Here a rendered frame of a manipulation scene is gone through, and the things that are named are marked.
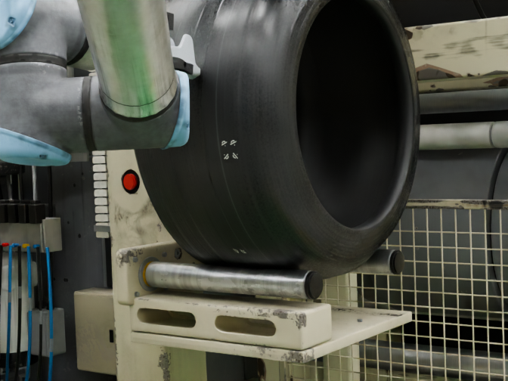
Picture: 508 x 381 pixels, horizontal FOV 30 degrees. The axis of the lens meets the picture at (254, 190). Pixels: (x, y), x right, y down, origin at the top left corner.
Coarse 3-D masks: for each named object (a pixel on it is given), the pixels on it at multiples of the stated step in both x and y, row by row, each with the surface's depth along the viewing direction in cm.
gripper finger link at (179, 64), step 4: (176, 60) 130; (180, 60) 131; (176, 64) 130; (180, 64) 131; (184, 64) 132; (188, 64) 134; (192, 64) 135; (176, 68) 130; (180, 68) 131; (184, 68) 132; (188, 68) 133; (192, 68) 135; (184, 72) 133; (188, 72) 133; (192, 72) 135
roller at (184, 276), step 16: (144, 272) 165; (160, 272) 163; (176, 272) 161; (192, 272) 159; (208, 272) 157; (224, 272) 155; (240, 272) 153; (256, 272) 152; (272, 272) 150; (288, 272) 148; (304, 272) 147; (176, 288) 162; (192, 288) 160; (208, 288) 157; (224, 288) 155; (240, 288) 153; (256, 288) 151; (272, 288) 149; (288, 288) 147; (304, 288) 146; (320, 288) 148
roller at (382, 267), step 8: (376, 256) 170; (384, 256) 169; (392, 256) 168; (400, 256) 170; (368, 264) 171; (376, 264) 170; (384, 264) 169; (392, 264) 168; (400, 264) 170; (360, 272) 173; (368, 272) 172; (376, 272) 171; (384, 272) 170; (392, 272) 169; (400, 272) 170
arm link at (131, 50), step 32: (96, 0) 87; (128, 0) 87; (160, 0) 92; (96, 32) 93; (128, 32) 92; (160, 32) 95; (96, 64) 100; (128, 64) 97; (160, 64) 100; (96, 96) 109; (128, 96) 102; (160, 96) 104; (96, 128) 109; (128, 128) 108; (160, 128) 110
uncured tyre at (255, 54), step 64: (192, 0) 148; (256, 0) 141; (320, 0) 147; (384, 0) 164; (256, 64) 137; (320, 64) 188; (384, 64) 180; (192, 128) 141; (256, 128) 137; (320, 128) 191; (384, 128) 183; (192, 192) 145; (256, 192) 140; (320, 192) 187; (384, 192) 179; (256, 256) 150; (320, 256) 150
